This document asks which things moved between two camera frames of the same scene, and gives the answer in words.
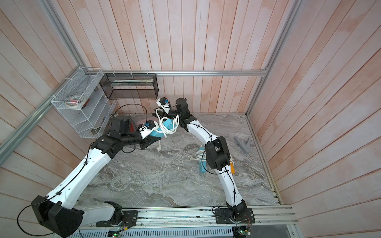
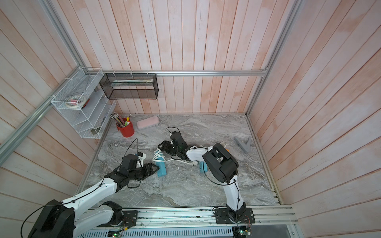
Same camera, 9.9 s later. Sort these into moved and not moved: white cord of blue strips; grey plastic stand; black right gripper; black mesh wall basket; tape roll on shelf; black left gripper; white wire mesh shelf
Moved: black right gripper; black left gripper; white cord of blue strips
Not moved: grey plastic stand; black mesh wall basket; white wire mesh shelf; tape roll on shelf
